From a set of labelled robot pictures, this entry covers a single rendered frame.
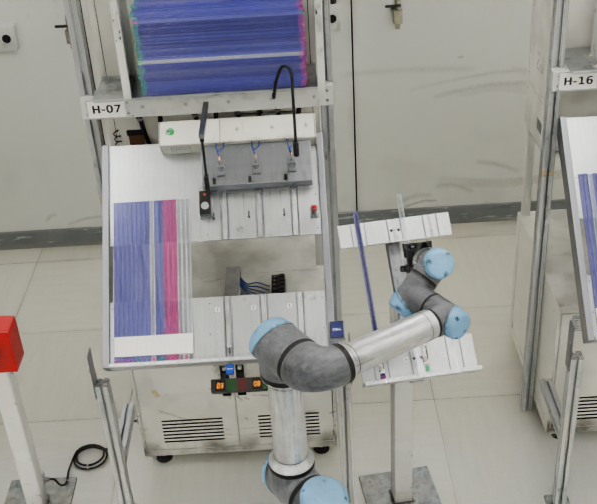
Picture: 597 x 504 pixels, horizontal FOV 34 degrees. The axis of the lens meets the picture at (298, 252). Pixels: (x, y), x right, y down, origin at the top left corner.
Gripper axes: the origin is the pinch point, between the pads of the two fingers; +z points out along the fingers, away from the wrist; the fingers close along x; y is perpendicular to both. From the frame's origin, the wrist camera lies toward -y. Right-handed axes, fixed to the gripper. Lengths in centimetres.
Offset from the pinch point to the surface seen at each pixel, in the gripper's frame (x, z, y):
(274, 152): 31, 32, 39
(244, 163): 41, 32, 37
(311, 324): 27.8, 21.4, -14.7
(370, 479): 9, 68, -77
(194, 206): 58, 37, 25
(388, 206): -39, 212, 18
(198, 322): 61, 26, -10
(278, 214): 32.5, 32.4, 19.6
